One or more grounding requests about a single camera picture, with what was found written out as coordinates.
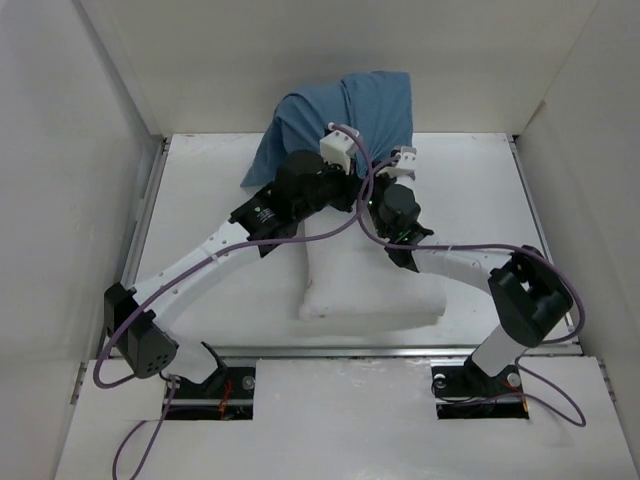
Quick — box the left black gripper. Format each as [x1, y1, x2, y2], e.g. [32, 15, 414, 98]
[296, 158, 368, 225]

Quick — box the white pillow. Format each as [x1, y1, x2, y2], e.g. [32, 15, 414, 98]
[299, 223, 447, 336]

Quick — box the blue pillowcase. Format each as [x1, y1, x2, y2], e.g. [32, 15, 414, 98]
[241, 71, 413, 188]

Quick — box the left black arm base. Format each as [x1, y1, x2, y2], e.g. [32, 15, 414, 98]
[160, 342, 256, 421]

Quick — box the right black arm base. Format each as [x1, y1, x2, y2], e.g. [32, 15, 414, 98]
[431, 360, 529, 420]

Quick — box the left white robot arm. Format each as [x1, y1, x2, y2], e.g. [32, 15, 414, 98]
[99, 150, 360, 379]

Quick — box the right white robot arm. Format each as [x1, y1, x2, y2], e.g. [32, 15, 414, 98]
[367, 176, 574, 394]

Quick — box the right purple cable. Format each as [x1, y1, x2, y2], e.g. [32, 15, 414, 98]
[357, 149, 587, 429]

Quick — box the purple cable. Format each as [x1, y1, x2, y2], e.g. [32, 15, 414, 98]
[93, 123, 401, 480]
[357, 149, 587, 429]

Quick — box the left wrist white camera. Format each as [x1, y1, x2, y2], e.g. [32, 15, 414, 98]
[319, 122, 360, 174]

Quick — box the wrist white camera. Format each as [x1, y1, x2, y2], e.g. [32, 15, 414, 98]
[319, 122, 360, 174]
[382, 146, 417, 183]

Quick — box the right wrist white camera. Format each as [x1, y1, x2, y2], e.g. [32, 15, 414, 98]
[382, 146, 417, 183]

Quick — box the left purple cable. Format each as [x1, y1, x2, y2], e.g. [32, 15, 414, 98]
[93, 123, 401, 480]

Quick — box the aluminium rail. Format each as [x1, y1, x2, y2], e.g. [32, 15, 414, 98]
[102, 137, 581, 360]

